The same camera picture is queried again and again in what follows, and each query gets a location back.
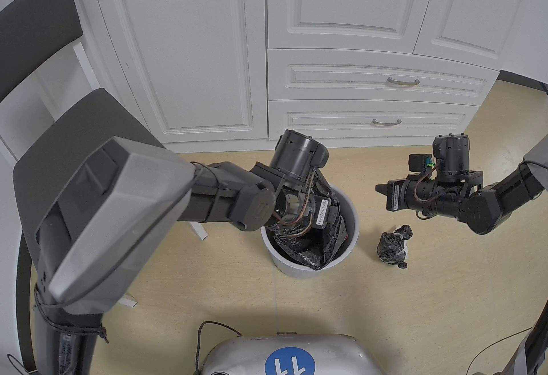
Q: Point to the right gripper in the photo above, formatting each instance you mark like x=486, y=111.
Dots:
x=411, y=195

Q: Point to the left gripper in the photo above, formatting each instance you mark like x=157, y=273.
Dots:
x=323, y=214

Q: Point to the black plastic bag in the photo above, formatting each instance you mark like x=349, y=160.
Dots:
x=312, y=255

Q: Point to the black plastic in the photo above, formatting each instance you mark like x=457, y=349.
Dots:
x=389, y=249

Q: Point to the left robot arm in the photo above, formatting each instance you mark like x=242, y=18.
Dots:
x=107, y=214

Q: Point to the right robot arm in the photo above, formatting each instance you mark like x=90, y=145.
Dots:
x=488, y=206

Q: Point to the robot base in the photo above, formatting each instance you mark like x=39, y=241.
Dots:
x=342, y=356

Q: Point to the white trash bin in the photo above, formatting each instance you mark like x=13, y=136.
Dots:
x=295, y=270

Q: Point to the white wardrobe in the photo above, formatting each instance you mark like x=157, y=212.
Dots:
x=192, y=43

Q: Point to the white chair with grey seat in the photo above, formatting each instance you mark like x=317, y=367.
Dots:
x=38, y=30

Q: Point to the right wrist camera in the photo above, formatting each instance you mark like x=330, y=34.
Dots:
x=417, y=163

